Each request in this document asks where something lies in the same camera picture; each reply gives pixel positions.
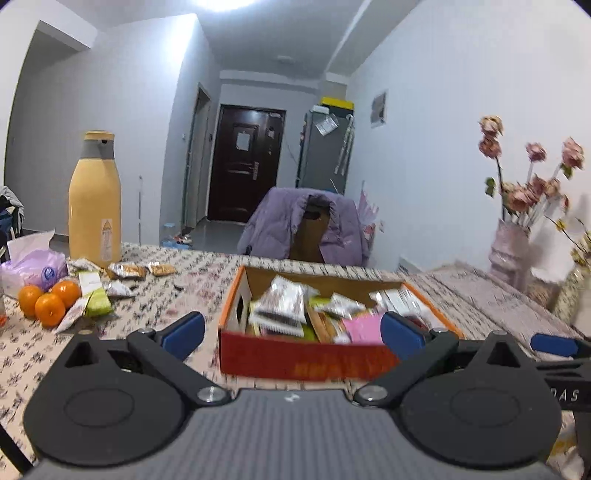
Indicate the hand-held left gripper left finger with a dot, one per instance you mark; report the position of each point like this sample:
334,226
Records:
184,330

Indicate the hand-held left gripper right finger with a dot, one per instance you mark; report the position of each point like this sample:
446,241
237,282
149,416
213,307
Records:
401,334

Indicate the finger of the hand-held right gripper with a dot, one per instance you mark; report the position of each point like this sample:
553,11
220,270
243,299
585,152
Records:
572,383
558,345

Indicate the pink snack packet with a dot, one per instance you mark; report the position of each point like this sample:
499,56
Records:
364,328

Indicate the heap of mixed boxed snacks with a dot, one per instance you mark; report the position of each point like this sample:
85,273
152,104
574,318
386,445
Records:
286,304

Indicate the red cardboard box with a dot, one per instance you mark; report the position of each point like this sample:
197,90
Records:
295,357

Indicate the speckled vase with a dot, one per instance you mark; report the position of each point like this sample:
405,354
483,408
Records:
572,295

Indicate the grey folded blanket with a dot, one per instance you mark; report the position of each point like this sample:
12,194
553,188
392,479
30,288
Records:
489,300

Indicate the shoes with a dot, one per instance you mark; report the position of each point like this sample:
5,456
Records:
178,239

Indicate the cluster of small snack packets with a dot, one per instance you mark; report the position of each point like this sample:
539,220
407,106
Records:
97,302

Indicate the yellow flower branch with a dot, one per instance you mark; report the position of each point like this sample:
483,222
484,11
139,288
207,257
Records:
579,244

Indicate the pink ribbed vase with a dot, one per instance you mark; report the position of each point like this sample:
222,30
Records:
510,254

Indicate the orange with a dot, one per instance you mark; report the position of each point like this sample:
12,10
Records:
67,293
50,310
30,300

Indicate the pink fringed decoration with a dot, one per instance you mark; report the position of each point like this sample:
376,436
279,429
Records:
369,212

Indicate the wooden chair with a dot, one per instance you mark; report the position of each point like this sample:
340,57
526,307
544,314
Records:
311,235

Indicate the purple jacket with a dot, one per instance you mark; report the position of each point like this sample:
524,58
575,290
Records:
270,226

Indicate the yellow bottle with grey collar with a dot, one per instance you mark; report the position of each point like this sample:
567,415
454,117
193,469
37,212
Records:
94,207

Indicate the dried pink roses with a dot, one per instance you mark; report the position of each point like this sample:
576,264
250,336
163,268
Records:
526,194

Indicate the purple tissue pack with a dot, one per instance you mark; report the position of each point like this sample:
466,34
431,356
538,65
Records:
34,270

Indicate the grey interior door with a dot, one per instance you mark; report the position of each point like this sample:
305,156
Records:
196,161

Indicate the dark entrance door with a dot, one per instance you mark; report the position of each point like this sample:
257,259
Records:
244,170

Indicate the grey refrigerator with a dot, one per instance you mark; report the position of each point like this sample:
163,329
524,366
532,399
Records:
321,161

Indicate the hanging umbrella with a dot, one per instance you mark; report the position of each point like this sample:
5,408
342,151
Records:
344,150

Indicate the grey cloth pile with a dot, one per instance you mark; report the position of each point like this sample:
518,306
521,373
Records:
9,207

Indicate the paper sheet on refrigerator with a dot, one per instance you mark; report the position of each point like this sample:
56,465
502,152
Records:
327,124

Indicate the yellow box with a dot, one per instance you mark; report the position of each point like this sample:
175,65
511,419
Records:
337,103

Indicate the ceiling light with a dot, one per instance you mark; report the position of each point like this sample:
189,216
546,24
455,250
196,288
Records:
226,3

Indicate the wall panel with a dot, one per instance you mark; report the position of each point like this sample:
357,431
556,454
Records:
378,109

